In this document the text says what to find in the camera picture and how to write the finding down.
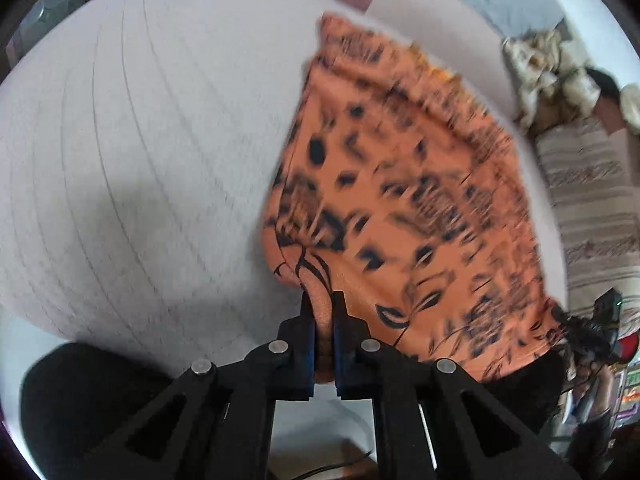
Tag quilted pale bed mat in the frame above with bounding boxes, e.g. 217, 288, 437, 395
0, 0, 568, 361

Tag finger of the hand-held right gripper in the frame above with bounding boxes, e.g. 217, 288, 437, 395
552, 307, 601, 357

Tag orange black floral garment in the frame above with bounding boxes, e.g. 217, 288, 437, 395
261, 12, 568, 386

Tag wooden glass door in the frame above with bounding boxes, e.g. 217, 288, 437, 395
6, 0, 76, 68

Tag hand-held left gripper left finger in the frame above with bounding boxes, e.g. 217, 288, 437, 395
90, 290, 317, 480

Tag striped beige pillow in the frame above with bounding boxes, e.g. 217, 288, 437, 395
532, 117, 640, 321

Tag white cloth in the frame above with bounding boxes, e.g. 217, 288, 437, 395
620, 85, 640, 135

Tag black cable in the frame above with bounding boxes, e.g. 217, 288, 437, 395
290, 452, 372, 480

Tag person's black trousers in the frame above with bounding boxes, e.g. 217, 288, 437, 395
20, 342, 566, 480

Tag dark garment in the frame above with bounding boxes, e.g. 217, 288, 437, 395
585, 67, 626, 107

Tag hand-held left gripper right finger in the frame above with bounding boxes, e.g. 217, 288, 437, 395
332, 290, 581, 480

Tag cream floral cloth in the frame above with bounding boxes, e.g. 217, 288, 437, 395
502, 27, 601, 131

